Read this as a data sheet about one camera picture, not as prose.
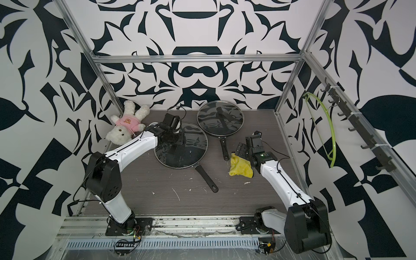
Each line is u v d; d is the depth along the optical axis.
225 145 0.92
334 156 0.66
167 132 0.67
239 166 0.88
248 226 0.75
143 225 0.74
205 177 0.80
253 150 0.64
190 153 0.88
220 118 1.05
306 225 0.40
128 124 1.02
